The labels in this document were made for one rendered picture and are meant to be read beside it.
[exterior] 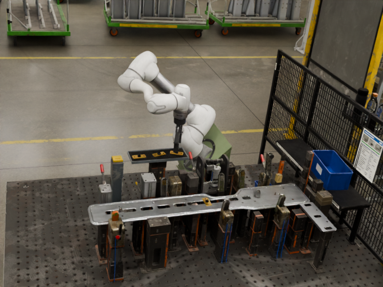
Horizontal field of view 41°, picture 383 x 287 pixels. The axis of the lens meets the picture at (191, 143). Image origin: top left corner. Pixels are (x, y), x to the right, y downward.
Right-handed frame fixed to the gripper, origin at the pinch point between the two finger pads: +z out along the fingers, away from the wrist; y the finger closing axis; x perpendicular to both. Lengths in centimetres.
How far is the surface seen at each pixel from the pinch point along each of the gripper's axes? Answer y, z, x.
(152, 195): 28.7, 20.5, -9.6
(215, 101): -375, 122, 11
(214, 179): 4.1, 18.5, 26.4
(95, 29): -648, 121, -240
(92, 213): 55, 21, -39
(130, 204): 40, 21, -21
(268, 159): -7, 4, 59
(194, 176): 11.5, 13.5, 13.7
